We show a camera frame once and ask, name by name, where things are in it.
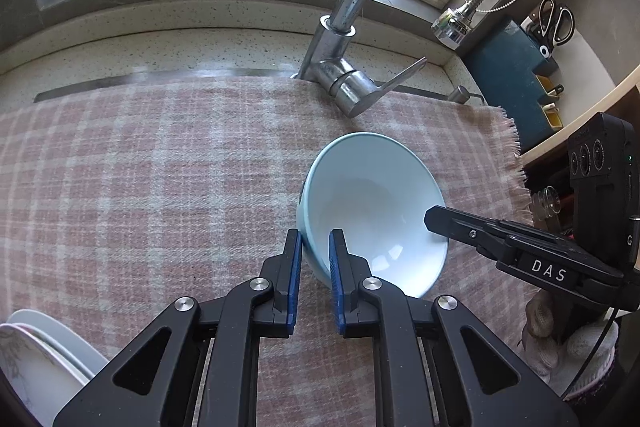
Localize light blue bowl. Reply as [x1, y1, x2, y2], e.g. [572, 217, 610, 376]
[296, 132, 448, 298]

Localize floral deep white plate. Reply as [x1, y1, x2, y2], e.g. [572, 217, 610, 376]
[8, 309, 108, 379]

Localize chrome kitchen faucet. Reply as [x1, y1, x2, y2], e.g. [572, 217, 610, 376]
[297, 0, 427, 118]

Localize right gloved hand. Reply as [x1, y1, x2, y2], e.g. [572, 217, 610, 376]
[522, 289, 618, 400]

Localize pink checked cloth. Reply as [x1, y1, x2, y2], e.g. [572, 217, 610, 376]
[0, 74, 542, 427]

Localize dark teal utensil holder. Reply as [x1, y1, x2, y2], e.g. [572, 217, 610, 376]
[463, 17, 563, 152]

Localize white plate gold pattern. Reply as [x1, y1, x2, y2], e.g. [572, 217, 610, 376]
[1, 324, 89, 426]

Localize black handled scissors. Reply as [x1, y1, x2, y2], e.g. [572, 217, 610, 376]
[538, 0, 575, 49]

